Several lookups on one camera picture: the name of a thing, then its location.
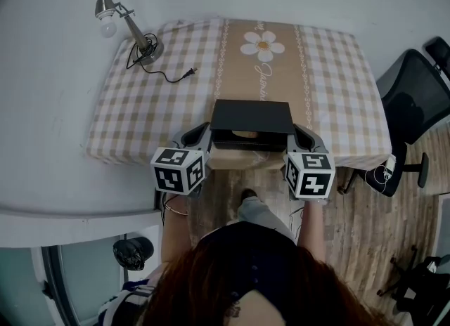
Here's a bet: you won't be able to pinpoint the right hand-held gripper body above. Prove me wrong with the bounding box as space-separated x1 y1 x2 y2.
282 124 337 201

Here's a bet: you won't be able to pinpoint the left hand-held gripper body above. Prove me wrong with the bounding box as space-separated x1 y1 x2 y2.
150 122 214 200

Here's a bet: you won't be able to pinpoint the black tissue box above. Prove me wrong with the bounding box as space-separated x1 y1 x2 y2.
209 98 295 153

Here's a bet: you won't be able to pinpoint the person's left forearm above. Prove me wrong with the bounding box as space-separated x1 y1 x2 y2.
160 194 193 269

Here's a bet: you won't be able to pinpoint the person's right forearm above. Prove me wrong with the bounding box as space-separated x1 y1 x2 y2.
297 197 326 259

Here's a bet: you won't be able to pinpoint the checkered flower tablecloth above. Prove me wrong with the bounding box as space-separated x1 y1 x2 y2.
84 18 393 171

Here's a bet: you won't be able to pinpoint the person's light trousers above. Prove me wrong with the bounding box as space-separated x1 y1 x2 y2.
236 196 296 245

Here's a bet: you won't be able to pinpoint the person's dark top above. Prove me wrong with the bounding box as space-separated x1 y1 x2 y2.
191 221 300 304

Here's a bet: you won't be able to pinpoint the black mesh office chair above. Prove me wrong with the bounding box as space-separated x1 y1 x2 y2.
339 36 450 198

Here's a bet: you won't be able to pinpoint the metal desk lamp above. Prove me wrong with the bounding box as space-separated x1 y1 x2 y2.
94 0 165 67

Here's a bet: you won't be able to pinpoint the striped bag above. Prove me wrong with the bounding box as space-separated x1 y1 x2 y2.
97 280 158 326

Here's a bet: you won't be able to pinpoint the black wheeled chair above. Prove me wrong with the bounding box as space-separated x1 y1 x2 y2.
375 245 450 322

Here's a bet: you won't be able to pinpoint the thin wrist bracelet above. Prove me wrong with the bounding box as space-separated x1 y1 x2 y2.
165 197 190 216

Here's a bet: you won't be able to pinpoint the black lamp cable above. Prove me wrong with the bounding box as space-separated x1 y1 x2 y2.
125 32 198 84

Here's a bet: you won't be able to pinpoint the white charger with cable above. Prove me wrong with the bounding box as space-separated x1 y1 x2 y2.
364 154 397 192

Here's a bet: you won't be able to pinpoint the dark window frame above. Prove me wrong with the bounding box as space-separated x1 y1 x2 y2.
40 243 129 326

